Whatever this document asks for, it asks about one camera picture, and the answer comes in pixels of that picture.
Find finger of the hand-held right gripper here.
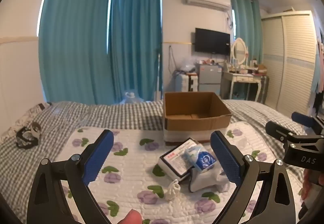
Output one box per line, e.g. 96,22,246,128
291,111,317,129
265,121,304,149

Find black wall television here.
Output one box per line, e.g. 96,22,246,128
194,28,231,55

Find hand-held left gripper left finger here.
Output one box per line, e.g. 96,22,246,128
27,129,114,224

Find patterned pillow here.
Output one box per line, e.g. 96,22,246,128
0,102,52,138

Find small white knotted sock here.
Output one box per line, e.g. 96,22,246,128
166,180,181,200

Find wide teal curtain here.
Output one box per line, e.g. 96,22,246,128
38,0,112,104

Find person's left hand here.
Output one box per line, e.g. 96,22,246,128
119,209,143,224

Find brown cardboard box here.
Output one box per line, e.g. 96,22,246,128
162,92,232,147

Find clear plastic bag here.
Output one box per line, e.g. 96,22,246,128
177,58,196,74

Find narrow teal curtain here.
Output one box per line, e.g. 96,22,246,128
231,0,262,99

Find hanging clothes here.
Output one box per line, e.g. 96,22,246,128
313,34,324,114

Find white floral quilt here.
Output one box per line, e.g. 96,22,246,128
54,121,308,224

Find white dark-edged tissue packet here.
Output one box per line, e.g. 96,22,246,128
158,137,200,184

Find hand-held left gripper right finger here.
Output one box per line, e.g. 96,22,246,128
210,130,296,224

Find grey small fridge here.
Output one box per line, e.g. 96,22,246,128
195,62,224,99

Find white oval mirror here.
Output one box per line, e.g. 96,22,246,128
230,37,249,66

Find white dressing table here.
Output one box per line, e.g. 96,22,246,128
221,70,264,102

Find black white cloth bundle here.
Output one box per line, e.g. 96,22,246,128
16,123,42,149

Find white air conditioner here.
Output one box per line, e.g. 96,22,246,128
184,0,232,11

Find white mop pole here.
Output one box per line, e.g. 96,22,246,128
155,53,162,100

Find cream louvred wardrobe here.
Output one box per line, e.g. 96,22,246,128
261,10,321,118

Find blue white wipes packet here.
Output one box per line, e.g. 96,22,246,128
183,144,217,172

